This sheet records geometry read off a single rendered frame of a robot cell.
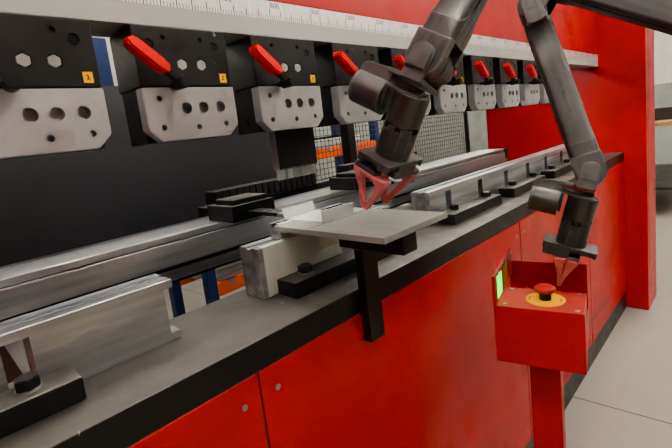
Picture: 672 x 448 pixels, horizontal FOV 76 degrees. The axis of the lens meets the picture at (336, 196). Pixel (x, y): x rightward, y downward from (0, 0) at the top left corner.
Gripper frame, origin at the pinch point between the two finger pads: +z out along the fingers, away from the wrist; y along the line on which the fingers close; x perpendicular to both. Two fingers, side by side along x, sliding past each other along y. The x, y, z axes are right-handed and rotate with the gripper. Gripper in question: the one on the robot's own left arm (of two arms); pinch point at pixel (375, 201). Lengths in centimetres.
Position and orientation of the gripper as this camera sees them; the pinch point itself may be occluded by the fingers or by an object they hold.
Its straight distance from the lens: 75.0
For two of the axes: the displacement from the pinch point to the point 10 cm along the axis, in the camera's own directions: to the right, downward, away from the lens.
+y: -6.9, 2.0, -7.0
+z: -2.4, 8.4, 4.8
